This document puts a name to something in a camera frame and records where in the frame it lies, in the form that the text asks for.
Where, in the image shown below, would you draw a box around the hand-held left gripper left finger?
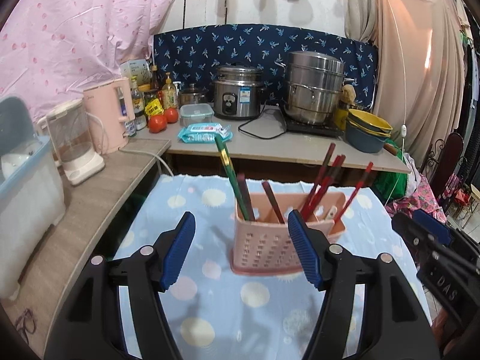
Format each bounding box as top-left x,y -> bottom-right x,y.
44,211 -> 196,360

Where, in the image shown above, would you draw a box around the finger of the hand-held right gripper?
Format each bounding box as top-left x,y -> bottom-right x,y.
391,213 -> 437,256
412,209 -> 452,245

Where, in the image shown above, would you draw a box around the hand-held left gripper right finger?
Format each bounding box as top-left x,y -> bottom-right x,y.
287,209 -> 440,360

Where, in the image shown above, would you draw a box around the pink plastic utensil holder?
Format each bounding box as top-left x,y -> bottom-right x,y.
229,191 -> 347,275

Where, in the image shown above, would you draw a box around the brown chopstick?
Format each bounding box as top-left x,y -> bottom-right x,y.
262,181 -> 287,224

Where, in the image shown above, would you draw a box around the dark red chopstick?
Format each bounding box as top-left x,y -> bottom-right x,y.
299,142 -> 337,212

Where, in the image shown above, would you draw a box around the pink floral cloth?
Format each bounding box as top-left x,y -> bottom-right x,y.
386,174 -> 447,226

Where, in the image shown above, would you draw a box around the small wooden stool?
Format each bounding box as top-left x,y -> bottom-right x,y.
455,185 -> 480,230

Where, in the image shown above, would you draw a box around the green bag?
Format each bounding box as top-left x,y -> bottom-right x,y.
375,139 -> 408,200

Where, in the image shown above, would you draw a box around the blue polka dot tablecloth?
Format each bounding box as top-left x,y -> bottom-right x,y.
112,174 -> 432,360

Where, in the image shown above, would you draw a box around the dark red metal chair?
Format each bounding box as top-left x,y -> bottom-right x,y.
420,132 -> 466,196

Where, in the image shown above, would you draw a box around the blue bowl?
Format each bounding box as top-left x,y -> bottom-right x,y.
345,122 -> 387,154

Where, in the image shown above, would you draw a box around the green chopstick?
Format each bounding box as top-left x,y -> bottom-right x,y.
214,135 -> 251,221

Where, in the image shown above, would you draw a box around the yellow bowl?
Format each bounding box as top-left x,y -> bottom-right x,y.
347,109 -> 394,134

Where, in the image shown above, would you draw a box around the black induction cooker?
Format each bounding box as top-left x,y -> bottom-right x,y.
279,114 -> 345,139

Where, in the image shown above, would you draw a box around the blue wet wipes pack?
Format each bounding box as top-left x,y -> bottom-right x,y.
177,122 -> 233,144

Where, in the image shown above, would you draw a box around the yellow jar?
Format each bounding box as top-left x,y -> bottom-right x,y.
334,99 -> 350,130

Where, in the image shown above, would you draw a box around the hanging dark clothes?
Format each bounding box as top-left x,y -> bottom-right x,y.
459,7 -> 480,181

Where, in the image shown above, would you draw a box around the clear food container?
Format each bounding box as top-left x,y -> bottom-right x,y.
179,104 -> 215,128

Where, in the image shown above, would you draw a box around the yellow snack packet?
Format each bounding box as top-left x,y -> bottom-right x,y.
144,99 -> 164,117

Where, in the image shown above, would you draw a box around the white label sauce bottle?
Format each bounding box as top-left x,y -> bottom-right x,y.
130,77 -> 148,130

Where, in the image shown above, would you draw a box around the pink electric kettle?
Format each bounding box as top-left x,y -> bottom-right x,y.
82,77 -> 132,155

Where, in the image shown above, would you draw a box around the white dish rack box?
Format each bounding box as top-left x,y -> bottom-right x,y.
0,95 -> 67,301

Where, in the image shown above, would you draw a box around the small steel pot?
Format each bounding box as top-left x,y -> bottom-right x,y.
178,83 -> 209,108

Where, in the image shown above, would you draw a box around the yellow pump soap bottle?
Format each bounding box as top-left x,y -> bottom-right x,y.
162,72 -> 178,110

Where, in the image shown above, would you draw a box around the steel steamer pot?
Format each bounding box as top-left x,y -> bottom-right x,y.
277,50 -> 355,126

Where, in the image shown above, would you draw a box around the beige curtain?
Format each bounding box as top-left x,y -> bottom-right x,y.
347,0 -> 473,166

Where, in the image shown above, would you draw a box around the steel rice cooker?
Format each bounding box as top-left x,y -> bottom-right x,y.
213,64 -> 265,121

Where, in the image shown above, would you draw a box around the white bowl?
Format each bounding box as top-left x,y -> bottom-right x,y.
1,153 -> 37,179

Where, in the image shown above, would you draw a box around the pale green carton box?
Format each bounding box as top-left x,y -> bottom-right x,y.
120,59 -> 149,83

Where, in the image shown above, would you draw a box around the navy floral cloth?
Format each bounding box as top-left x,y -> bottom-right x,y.
152,23 -> 379,115

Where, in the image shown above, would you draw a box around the pink spotted curtain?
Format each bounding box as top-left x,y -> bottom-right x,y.
0,0 -> 192,121

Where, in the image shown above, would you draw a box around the white power cable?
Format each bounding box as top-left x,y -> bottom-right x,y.
119,144 -> 175,177

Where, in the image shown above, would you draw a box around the white cord with switch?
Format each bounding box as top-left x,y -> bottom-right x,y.
376,0 -> 409,197

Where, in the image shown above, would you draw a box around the black power cable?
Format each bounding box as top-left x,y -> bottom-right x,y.
238,106 -> 288,140

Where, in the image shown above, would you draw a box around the dark frame eyeglasses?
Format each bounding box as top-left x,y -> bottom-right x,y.
15,307 -> 37,344

